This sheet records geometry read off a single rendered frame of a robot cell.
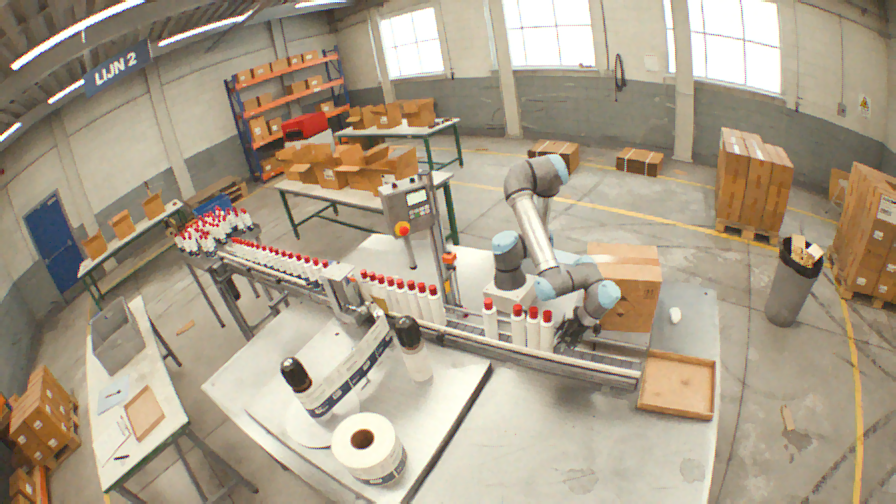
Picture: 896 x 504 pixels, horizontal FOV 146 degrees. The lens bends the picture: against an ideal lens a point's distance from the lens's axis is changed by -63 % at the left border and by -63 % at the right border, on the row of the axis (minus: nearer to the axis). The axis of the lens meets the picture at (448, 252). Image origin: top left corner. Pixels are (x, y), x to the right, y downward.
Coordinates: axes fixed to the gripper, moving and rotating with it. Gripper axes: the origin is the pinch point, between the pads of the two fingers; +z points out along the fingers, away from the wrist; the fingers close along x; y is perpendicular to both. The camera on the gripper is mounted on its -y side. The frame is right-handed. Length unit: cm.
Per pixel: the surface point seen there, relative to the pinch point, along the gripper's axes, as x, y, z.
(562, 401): 12.2, 17.4, 5.1
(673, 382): 46.3, -0.9, -14.9
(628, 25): -61, -533, -101
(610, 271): 2.8, -23.5, -23.0
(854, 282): 268, -195, -72
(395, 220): -74, 0, -7
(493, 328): -22.6, 2.7, 9.6
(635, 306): 19.7, -21.5, -17.8
